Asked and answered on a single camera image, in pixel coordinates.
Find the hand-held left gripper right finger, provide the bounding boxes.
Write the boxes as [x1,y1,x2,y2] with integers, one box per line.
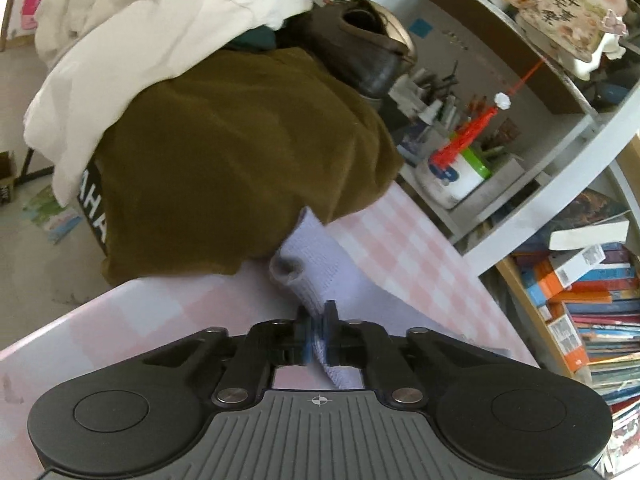
[320,300,512,407]

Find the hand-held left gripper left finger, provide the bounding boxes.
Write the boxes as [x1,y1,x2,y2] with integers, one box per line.
[142,304,315,407]

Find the pink and lavender knit sweater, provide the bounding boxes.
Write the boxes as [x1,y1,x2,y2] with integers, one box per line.
[269,206,513,391]

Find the pink checked cartoon desk mat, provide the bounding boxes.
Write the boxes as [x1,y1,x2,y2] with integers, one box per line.
[0,180,541,461]

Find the white tub with green lid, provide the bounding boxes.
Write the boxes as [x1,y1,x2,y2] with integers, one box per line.
[415,132,493,211]

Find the white and orange box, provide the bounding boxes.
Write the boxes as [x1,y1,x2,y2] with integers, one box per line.
[532,244,608,307]
[545,314,591,373]

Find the red tassel ornament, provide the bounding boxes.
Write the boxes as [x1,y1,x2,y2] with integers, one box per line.
[431,57,548,168]

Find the black case with white letters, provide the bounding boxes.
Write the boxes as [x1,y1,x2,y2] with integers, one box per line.
[77,157,112,261]

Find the bundle of pens and pencils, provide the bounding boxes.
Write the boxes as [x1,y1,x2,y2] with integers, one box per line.
[390,60,526,161]

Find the thick white-paged book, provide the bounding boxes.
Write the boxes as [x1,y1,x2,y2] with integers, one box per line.
[548,220,631,252]

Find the brown leather shoe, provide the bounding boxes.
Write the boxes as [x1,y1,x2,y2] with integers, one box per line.
[280,0,418,101]

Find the row of colourful books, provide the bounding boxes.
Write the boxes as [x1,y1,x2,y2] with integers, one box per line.
[492,187,640,476]

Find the green picture booklet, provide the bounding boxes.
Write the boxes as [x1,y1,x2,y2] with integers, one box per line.
[22,185,83,246]

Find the dark green cloth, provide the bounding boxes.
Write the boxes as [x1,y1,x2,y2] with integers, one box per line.
[222,25,281,52]

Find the brass bowl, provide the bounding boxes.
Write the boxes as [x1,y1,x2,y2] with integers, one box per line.
[367,1,418,63]

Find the white cloth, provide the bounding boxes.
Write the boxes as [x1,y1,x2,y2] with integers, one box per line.
[22,0,313,206]

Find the pink decorated plaque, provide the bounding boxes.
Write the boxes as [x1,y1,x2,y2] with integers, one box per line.
[510,0,628,61]

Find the brown corduroy cloth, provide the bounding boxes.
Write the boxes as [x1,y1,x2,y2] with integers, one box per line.
[92,46,403,286]

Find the white shelf frame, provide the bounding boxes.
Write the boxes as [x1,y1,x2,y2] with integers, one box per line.
[320,0,640,276]

